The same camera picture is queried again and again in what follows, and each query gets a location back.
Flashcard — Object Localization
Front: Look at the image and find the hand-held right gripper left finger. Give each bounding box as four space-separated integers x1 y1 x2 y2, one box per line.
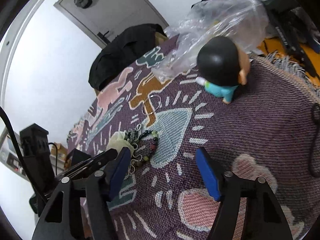
31 147 132 240

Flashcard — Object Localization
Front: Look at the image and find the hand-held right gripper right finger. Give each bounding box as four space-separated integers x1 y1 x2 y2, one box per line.
195 147 293 240

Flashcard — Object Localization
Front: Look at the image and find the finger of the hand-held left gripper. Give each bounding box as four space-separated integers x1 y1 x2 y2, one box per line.
56 149 118 181

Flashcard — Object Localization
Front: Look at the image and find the black jewelry box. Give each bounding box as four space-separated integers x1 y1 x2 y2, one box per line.
67 148 91 167

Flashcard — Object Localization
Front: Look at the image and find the silver ball chain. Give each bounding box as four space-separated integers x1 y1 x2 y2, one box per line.
128 142 144 179

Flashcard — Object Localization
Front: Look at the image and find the white butterfly hair clip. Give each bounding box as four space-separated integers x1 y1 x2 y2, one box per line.
107 131 135 155

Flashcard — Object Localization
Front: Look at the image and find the dark green beaded bracelet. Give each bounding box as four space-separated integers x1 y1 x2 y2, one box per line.
126 127 143 144

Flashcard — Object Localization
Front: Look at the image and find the multicolour beaded bracelet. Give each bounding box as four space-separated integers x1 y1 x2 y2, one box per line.
140 129 160 163

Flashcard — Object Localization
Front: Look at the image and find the small cardboard box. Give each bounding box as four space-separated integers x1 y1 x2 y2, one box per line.
50 142 68 168

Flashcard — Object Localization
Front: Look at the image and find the purple printed blanket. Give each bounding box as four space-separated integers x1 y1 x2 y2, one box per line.
67 34 320 240

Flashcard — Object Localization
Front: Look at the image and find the thin silver hoop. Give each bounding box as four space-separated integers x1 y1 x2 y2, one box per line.
142 94 161 116

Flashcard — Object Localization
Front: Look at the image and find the black-haired toy figurine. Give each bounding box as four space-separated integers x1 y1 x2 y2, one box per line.
196 37 250 103

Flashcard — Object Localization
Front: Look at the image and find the beige chair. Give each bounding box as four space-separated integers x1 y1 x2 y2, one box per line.
154 31 168 46

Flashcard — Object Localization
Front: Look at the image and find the grey door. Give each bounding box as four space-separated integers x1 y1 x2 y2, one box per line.
54 0 170 49

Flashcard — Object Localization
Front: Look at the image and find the clear plastic bag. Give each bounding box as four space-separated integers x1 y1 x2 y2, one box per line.
152 0 269 82

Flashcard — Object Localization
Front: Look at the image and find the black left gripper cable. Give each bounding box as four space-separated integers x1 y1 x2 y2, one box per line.
0 106 47 203

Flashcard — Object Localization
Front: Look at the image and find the thin black cable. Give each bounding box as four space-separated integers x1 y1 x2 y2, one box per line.
308 104 320 178

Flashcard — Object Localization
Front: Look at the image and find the black door handle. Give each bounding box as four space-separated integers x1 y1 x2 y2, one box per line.
97 31 112 44

